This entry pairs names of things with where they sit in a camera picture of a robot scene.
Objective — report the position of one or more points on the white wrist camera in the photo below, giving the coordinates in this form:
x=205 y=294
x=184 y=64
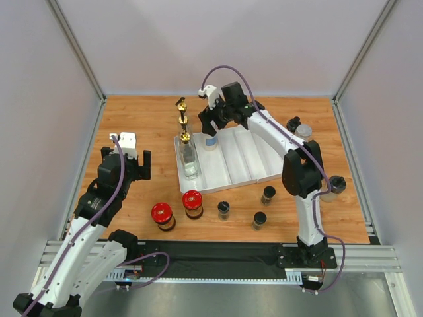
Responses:
x=127 y=142
x=211 y=94

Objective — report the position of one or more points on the glass oil bottle brown sauce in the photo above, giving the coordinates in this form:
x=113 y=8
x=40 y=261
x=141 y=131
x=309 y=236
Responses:
x=181 y=105

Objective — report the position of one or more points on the red lid sauce jar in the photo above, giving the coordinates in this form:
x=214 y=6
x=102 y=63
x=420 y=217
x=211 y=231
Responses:
x=193 y=204
x=162 y=215

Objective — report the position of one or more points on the black cap spice bottle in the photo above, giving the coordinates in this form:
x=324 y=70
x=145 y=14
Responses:
x=293 y=124

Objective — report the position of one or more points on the aluminium corner post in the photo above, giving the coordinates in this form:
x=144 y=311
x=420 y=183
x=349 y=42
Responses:
x=369 y=41
x=65 y=27

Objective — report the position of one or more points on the glass oil bottle dark sauce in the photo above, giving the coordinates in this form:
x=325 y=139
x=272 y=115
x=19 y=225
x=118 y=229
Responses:
x=184 y=123

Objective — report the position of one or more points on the salt jar blue label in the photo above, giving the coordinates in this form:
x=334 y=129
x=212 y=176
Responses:
x=209 y=142

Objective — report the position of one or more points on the white powder jar black lid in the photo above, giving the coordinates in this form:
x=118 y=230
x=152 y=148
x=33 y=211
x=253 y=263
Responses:
x=337 y=186

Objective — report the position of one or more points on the left aluminium corner post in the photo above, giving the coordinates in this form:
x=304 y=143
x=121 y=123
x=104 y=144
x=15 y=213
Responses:
x=65 y=27

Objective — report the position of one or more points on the aluminium frame rail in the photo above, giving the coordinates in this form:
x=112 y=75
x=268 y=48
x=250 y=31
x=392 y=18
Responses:
x=247 y=262

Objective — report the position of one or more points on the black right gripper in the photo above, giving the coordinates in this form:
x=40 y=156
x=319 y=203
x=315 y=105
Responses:
x=211 y=119

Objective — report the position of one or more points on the small black lid spice jar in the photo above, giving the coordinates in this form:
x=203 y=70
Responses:
x=268 y=194
x=223 y=208
x=259 y=220

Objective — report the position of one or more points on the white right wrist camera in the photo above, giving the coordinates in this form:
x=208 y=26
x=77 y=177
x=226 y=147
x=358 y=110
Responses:
x=211 y=94

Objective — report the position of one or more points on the right aluminium corner post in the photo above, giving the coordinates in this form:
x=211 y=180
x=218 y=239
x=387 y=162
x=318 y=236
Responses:
x=369 y=41

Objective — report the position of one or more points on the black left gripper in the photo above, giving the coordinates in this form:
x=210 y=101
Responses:
x=141 y=172

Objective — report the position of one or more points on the white divided organizer tray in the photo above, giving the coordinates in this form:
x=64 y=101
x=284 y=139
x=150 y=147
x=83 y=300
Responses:
x=240 y=158

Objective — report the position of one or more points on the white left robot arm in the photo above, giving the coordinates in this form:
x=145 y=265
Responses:
x=70 y=279

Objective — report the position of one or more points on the clear glass oil bottle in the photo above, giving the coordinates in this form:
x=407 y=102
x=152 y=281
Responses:
x=188 y=155

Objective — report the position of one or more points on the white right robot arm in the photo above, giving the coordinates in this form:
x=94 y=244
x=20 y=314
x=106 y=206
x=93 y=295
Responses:
x=302 y=169

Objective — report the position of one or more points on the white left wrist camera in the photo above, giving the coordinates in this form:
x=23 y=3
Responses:
x=127 y=142

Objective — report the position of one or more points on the salt jar silver lid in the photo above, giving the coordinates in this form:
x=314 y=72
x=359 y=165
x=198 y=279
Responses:
x=304 y=132

